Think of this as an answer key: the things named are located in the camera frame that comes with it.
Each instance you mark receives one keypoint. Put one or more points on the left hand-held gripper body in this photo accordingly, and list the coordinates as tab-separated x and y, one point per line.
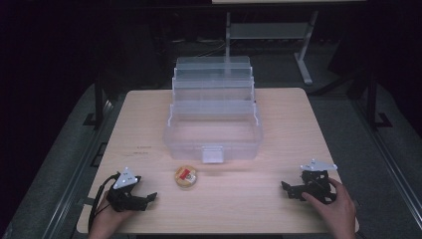
124	192

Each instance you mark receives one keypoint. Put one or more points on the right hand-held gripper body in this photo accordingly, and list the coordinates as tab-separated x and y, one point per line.
315	184

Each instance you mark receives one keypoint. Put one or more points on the round tin with red label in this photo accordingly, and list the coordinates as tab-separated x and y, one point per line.
185	177

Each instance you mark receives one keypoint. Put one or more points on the clear plastic tiered storage box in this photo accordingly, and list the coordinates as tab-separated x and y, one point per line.
213	113

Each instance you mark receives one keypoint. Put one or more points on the person's left hand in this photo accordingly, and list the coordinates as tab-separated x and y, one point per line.
106	220

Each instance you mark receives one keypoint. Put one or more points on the person's right hand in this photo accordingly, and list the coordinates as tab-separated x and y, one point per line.
333	212

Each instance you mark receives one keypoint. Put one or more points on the black metal stand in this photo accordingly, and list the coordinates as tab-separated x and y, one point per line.
373	106
98	103

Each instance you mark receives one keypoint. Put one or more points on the grey metal stand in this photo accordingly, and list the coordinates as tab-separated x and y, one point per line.
270	43

